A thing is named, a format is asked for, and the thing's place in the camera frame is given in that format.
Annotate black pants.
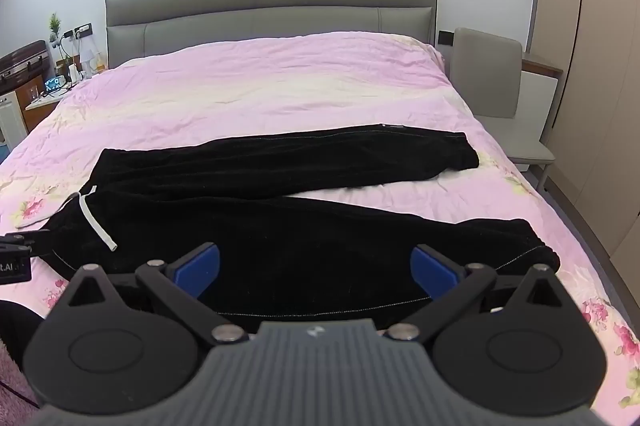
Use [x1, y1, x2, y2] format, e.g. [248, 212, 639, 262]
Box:
[31, 124, 561, 332]

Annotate beige wardrobe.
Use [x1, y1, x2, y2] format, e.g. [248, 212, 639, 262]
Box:
[526, 0, 640, 279]

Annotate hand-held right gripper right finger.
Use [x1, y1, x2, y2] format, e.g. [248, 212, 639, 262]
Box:
[385, 244, 585, 347]

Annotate white wooden-top nightstand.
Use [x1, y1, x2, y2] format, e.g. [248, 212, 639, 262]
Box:
[519, 52, 564, 147]

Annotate brown suitcase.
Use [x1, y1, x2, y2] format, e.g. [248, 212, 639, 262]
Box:
[0, 39, 51, 92]

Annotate white appliance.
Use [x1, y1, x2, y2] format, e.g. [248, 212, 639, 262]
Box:
[0, 92, 28, 151]

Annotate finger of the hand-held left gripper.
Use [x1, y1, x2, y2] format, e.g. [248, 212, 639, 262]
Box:
[0, 231, 51, 254]

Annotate grey upholstered headboard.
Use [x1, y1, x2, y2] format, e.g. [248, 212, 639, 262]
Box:
[105, 0, 439, 70]

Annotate dark cloth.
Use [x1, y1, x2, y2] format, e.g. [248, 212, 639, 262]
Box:
[0, 300, 47, 369]

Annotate cluttered bedside table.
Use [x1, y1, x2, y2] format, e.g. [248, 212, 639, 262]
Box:
[14, 73, 76, 134]

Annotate grey chair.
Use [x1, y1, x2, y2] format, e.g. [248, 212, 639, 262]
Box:
[448, 27, 556, 171]

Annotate green potted plant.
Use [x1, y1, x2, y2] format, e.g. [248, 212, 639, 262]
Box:
[46, 12, 65, 56]

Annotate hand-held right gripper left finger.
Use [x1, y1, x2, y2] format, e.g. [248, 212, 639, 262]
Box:
[47, 242, 251, 347]

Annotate pink floral duvet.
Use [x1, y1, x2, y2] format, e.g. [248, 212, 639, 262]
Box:
[0, 32, 640, 412]

